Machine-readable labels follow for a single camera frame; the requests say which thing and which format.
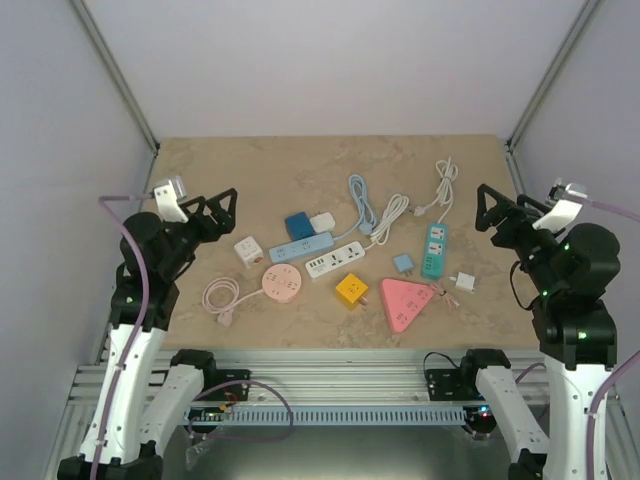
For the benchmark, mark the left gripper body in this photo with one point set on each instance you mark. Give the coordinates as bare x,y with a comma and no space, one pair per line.
209,232

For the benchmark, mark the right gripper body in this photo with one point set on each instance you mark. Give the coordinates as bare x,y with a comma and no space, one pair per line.
509,237

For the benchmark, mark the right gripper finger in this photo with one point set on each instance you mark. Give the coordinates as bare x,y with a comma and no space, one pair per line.
491,204
486,220

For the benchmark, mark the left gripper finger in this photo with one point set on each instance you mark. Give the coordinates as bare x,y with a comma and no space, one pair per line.
225,222
223,205

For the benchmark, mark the small blue charger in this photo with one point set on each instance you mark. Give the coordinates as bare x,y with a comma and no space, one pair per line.
403,264

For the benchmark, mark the pink triangular power strip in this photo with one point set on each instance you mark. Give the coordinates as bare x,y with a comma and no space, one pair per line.
403,301

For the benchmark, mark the yellow cube socket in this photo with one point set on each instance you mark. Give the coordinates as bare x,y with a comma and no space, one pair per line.
351,291

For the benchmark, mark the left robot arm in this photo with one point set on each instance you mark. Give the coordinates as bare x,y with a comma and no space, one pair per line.
130,431

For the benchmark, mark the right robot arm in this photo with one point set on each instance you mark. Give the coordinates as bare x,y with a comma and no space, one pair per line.
570,264

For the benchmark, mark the white cube socket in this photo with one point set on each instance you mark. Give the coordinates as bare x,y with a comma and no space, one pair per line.
249,252

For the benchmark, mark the light blue power strip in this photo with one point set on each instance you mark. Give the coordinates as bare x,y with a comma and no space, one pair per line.
301,248

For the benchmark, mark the teal power strip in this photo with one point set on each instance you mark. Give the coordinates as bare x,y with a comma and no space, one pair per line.
434,253

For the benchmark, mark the dark blue cube socket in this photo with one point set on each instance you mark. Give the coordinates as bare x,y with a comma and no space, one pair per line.
298,226

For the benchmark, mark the pink round power strip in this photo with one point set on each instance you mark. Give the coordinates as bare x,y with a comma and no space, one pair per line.
281,282

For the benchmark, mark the white charger block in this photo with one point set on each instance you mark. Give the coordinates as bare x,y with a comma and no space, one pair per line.
322,222

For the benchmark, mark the white power strip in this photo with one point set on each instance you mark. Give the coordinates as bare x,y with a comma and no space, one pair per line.
335,259

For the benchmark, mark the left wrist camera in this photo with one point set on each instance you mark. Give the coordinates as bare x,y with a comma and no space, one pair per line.
168,194

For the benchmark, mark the white charger with cable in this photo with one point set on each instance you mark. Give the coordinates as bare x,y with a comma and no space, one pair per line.
463,282

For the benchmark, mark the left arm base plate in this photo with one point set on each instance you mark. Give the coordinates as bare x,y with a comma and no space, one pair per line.
236,387

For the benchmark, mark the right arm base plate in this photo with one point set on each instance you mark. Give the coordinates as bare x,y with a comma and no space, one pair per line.
446,385

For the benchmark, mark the aluminium rail frame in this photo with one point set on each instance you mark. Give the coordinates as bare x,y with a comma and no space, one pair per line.
359,378

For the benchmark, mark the blue slotted cable duct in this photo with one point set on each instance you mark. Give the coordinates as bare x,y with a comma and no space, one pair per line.
329,416

